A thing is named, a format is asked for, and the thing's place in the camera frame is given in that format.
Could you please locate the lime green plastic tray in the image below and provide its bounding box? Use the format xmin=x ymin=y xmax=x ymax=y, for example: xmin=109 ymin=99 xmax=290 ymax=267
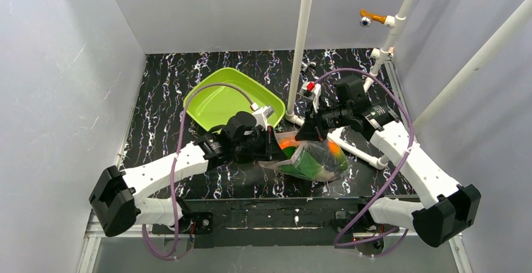
xmin=185 ymin=68 xmax=286 ymax=131

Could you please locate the small metal fitting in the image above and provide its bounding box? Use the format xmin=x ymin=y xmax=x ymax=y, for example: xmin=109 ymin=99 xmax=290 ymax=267
xmin=300 ymin=62 xmax=316 ymax=74

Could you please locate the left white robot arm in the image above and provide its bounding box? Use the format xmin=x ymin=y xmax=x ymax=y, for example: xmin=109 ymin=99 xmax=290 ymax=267
xmin=88 ymin=111 xmax=287 ymax=237

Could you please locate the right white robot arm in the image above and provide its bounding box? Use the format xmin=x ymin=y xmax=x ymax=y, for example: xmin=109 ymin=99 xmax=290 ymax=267
xmin=295 ymin=76 xmax=481 ymax=247

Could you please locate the white PVC pipe frame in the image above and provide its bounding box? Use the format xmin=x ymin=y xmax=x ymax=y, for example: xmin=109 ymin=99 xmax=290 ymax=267
xmin=284 ymin=0 xmax=531 ymax=169

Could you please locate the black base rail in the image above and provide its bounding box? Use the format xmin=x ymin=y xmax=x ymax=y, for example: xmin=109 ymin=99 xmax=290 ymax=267
xmin=151 ymin=196 xmax=420 ymax=249

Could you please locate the clear zip top bag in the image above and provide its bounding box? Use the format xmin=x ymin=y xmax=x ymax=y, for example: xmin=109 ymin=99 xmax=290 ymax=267
xmin=258 ymin=131 xmax=349 ymax=182

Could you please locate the orange fake fruit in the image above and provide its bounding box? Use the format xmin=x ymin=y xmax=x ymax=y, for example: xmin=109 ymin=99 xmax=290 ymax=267
xmin=277 ymin=136 xmax=301 ymax=150

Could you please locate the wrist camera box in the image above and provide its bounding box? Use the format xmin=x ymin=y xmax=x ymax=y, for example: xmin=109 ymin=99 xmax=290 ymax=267
xmin=299 ymin=82 xmax=321 ymax=113
xmin=250 ymin=103 xmax=274 ymax=129

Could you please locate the orange faucet handle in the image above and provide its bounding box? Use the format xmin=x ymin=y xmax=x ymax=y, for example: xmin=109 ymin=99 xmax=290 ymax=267
xmin=359 ymin=9 xmax=386 ymax=28

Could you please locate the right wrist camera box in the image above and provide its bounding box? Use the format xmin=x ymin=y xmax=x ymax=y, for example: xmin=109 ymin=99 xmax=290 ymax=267
xmin=299 ymin=82 xmax=321 ymax=113

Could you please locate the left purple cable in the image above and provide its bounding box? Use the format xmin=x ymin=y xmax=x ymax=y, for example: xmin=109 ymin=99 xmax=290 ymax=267
xmin=142 ymin=82 xmax=260 ymax=262

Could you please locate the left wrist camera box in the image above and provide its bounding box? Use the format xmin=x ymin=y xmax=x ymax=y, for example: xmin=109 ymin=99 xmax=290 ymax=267
xmin=250 ymin=103 xmax=274 ymax=129

